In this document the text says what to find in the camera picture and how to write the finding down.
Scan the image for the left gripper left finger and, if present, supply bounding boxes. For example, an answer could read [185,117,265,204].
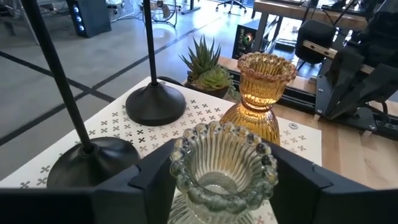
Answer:
[0,138,177,224]

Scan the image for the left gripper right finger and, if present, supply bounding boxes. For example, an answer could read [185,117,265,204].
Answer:
[264,139,398,224]

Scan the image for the black metal candlestick holder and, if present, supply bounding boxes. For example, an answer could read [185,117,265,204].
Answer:
[21,0,141,189]
[125,0,187,127]

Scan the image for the amber glass candle holder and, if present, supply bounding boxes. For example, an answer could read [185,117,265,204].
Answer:
[219,51,298,147]

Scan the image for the clear glass candle holder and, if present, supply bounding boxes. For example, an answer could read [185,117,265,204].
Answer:
[167,120,279,224]

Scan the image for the white perforated riser table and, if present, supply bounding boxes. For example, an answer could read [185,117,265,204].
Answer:
[0,76,323,224]

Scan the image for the black plant pot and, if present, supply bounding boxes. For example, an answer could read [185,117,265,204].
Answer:
[186,81,231,100]

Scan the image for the green succulent plant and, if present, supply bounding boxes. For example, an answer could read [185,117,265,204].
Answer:
[178,34,237,94]

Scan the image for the black rounded chair back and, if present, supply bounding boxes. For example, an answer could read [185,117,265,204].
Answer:
[294,19,337,65]

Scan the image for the computer tower with green light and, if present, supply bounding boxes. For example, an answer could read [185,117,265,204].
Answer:
[232,24,261,60]

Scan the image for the computer tower with lit fans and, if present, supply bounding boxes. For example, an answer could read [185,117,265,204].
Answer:
[66,0,112,39]

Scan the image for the wooden workbench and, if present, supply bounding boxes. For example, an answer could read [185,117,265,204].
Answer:
[252,0,369,54]

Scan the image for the black floor fan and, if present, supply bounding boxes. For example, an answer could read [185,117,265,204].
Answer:
[151,0,178,28]

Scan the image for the office chair base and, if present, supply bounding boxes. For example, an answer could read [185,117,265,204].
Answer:
[215,0,248,15]

